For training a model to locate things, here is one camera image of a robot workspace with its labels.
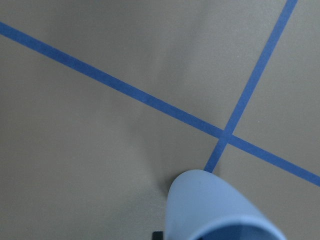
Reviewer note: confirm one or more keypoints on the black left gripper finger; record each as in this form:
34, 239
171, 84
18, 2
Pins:
157, 235

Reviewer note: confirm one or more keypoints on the light blue plastic cup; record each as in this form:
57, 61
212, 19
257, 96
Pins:
202, 206

